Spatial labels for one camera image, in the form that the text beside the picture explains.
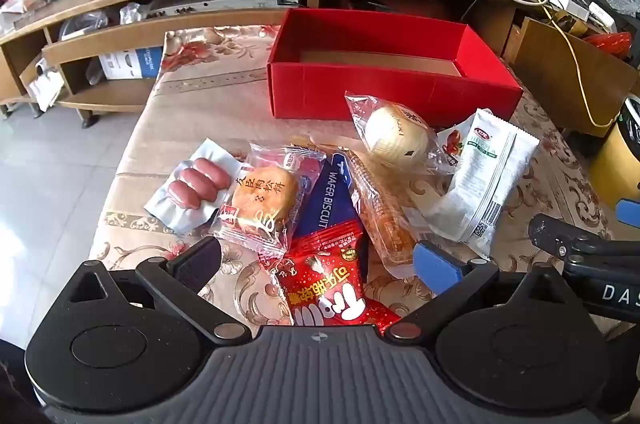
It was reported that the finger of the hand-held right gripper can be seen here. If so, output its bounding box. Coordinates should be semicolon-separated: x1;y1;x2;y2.
528;214;608;262
616;199;640;225

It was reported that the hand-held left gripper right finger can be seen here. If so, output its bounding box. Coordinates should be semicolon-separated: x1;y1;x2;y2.
384;241;571;346

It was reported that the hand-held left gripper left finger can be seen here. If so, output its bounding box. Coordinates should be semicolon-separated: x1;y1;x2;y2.
67;235;253;346

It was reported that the golden biscuit packet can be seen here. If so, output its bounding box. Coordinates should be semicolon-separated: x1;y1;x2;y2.
345;149;426;277

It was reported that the vacuum-packed sausage packet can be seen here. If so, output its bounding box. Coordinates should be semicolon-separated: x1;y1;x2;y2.
144;138;246;235

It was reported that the white green snack packet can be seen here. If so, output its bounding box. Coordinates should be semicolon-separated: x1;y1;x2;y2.
435;109;541;257

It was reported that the round pastry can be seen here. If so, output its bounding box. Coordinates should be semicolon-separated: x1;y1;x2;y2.
210;143;321;255

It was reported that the red snack packet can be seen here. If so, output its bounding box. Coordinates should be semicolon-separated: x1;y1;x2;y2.
257;224;403;337

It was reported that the white packet with red fruit print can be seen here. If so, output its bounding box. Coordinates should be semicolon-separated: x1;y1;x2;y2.
436;128;466;167

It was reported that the blue wafer biscuit packet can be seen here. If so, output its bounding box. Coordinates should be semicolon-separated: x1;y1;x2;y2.
292;154;371;285

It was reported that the white bun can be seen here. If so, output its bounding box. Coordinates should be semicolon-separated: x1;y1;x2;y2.
344;91;458;177

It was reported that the red cardboard box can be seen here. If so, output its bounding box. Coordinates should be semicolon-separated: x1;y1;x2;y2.
266;8;524;127

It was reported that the yellow bucket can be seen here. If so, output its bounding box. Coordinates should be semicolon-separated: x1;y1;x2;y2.
590;94;640;205

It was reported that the brown cardboard box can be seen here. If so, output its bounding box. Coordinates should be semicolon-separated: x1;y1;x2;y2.
505;18;640;137

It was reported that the floral tablecloth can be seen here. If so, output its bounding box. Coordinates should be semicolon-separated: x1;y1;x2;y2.
87;24;616;340

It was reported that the red plastic bag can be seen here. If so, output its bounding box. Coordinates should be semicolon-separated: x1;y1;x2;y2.
582;31;633;57

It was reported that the white power strip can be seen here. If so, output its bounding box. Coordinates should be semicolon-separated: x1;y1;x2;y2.
570;1;618;29

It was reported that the blue white carton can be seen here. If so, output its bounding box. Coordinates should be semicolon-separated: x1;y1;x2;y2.
98;46;166;80

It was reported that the white paper bag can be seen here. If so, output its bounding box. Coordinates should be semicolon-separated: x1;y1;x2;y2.
22;56;66;112

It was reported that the clear plastic bag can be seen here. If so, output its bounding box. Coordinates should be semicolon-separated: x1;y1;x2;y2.
119;2;148;25

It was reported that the silver AV receiver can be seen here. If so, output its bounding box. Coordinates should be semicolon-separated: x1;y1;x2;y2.
145;0;301;15

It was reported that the clear plastic container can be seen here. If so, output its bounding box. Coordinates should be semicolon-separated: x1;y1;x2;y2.
60;11;108;42

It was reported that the black cable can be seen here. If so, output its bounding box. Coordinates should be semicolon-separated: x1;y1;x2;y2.
460;0;501;24

